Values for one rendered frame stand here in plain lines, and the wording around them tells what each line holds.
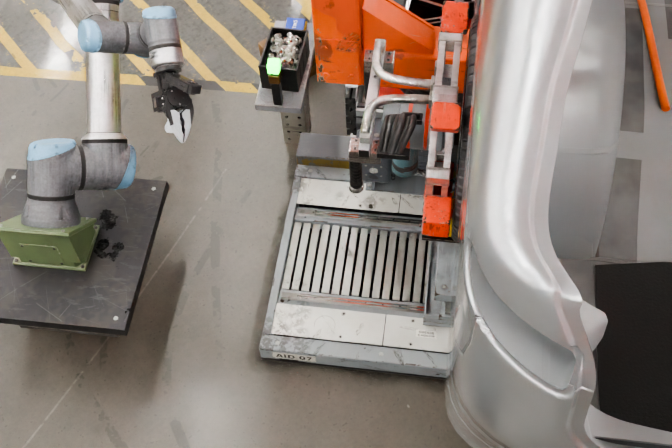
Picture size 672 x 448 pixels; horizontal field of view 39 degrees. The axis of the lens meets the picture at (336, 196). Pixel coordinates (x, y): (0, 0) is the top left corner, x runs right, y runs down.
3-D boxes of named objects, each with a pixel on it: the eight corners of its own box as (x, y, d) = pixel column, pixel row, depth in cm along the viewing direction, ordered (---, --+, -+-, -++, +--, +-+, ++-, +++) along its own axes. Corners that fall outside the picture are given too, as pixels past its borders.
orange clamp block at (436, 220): (451, 211, 263) (449, 238, 258) (423, 208, 264) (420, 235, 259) (452, 196, 258) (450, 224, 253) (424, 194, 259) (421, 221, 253)
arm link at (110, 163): (75, 190, 322) (70, -33, 319) (126, 189, 330) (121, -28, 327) (86, 191, 308) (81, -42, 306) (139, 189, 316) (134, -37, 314)
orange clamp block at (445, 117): (459, 133, 249) (459, 130, 240) (429, 131, 250) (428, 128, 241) (461, 106, 249) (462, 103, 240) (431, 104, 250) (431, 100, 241)
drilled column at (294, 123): (308, 144, 384) (300, 73, 349) (283, 142, 385) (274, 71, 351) (311, 125, 389) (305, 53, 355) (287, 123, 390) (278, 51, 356)
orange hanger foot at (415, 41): (512, 98, 325) (525, 25, 297) (361, 87, 331) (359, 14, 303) (514, 63, 335) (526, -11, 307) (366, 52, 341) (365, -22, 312)
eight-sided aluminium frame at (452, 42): (442, 256, 283) (453, 142, 238) (420, 254, 283) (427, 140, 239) (454, 117, 314) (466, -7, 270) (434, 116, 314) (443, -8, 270)
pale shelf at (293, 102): (301, 114, 338) (301, 108, 335) (255, 110, 340) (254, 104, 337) (319, 28, 362) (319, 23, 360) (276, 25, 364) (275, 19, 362)
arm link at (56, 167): (22, 189, 314) (23, 136, 311) (74, 187, 323) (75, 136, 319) (31, 197, 301) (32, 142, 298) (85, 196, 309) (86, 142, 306)
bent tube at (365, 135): (430, 149, 256) (432, 124, 247) (359, 143, 258) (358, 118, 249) (435, 100, 266) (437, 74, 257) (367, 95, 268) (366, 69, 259)
